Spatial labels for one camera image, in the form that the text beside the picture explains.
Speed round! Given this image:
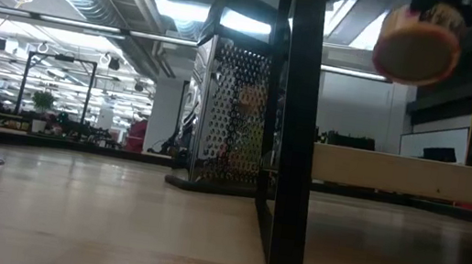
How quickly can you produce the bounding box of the yellow pink short can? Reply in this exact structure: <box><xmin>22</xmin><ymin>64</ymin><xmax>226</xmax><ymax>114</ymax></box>
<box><xmin>368</xmin><ymin>0</ymin><xmax>471</xmax><ymax>94</ymax></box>

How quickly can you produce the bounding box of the light wooden shelf board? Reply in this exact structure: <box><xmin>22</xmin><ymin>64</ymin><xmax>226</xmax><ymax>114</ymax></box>
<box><xmin>309</xmin><ymin>142</ymin><xmax>472</xmax><ymax>207</ymax></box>

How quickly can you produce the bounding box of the long ceiling tube light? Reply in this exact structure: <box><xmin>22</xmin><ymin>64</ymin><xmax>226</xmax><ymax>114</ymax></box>
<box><xmin>320</xmin><ymin>62</ymin><xmax>393</xmax><ymax>84</ymax></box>
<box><xmin>0</xmin><ymin>4</ymin><xmax>200</xmax><ymax>49</ymax></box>

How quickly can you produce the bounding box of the small black monitor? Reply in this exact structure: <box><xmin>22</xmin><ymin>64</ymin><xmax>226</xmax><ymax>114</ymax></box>
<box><xmin>421</xmin><ymin>144</ymin><xmax>459</xmax><ymax>166</ymax></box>

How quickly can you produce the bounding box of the green potted plant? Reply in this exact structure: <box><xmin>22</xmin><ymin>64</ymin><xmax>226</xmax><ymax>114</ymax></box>
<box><xmin>26</xmin><ymin>85</ymin><xmax>58</xmax><ymax>136</ymax></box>

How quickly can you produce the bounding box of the black background equipment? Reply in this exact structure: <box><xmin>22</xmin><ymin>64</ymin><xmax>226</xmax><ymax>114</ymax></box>
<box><xmin>317</xmin><ymin>128</ymin><xmax>378</xmax><ymax>153</ymax></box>

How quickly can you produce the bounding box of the red background chair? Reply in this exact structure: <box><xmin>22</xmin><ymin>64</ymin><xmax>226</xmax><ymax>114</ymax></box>
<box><xmin>124</xmin><ymin>116</ymin><xmax>149</xmax><ymax>155</ymax></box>

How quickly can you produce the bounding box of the white wall board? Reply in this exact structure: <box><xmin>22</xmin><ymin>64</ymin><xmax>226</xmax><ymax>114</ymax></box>
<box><xmin>398</xmin><ymin>118</ymin><xmax>472</xmax><ymax>167</ymax></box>

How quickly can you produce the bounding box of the black metal shelf frame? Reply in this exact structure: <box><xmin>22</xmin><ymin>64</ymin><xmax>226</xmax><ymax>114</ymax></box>
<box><xmin>243</xmin><ymin>0</ymin><xmax>343</xmax><ymax>264</ymax></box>

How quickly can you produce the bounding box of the steel box grater black handle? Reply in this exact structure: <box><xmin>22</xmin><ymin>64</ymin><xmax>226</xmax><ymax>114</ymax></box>
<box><xmin>162</xmin><ymin>0</ymin><xmax>304</xmax><ymax>204</ymax></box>

